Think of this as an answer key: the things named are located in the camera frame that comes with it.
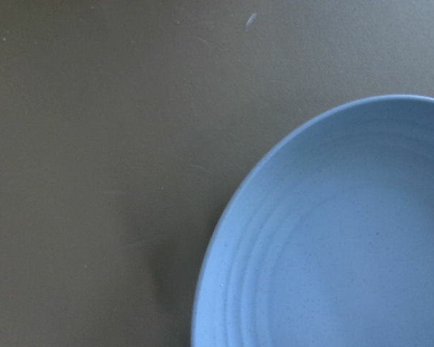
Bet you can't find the blue plate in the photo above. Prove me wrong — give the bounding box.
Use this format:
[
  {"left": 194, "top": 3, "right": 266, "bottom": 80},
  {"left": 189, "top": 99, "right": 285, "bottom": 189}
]
[{"left": 191, "top": 95, "right": 434, "bottom": 346}]

